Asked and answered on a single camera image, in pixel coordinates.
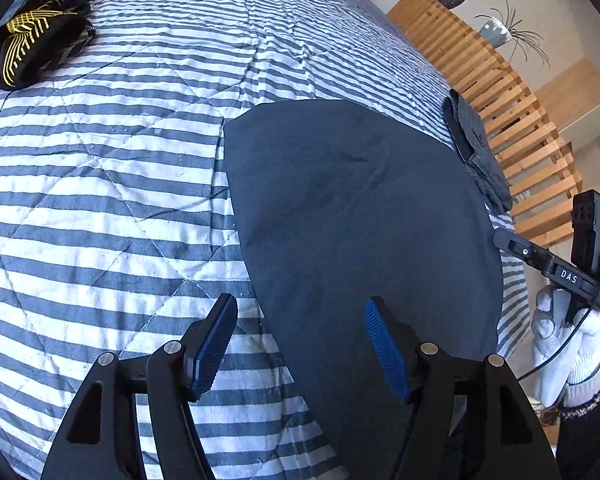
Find dark blue drawstring pants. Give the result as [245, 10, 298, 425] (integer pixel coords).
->
[223, 100, 503, 479]

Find dark patterned forearm sleeve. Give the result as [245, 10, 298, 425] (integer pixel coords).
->
[556, 370, 600, 479]

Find white gloved right hand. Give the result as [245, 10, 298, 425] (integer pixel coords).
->
[531, 285, 600, 408]

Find wooden wardrobe panel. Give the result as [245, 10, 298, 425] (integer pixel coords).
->
[535, 58, 600, 130]

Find grey houndstooth folded pants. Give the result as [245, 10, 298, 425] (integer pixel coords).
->
[442, 89, 513, 214]

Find blue white striped bed quilt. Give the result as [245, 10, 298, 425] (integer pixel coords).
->
[0, 0, 531, 480]

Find potted spider plant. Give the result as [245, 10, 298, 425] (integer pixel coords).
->
[475, 0, 550, 67]

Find black yellow patterned garment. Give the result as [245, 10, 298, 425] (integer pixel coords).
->
[0, 0, 95, 91]

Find black cable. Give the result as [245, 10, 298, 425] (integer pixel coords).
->
[517, 299, 596, 382]

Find black camera box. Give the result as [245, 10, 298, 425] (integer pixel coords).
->
[571, 190, 600, 280]

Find wooden slatted bed rail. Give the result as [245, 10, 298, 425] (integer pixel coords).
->
[388, 0, 582, 248]

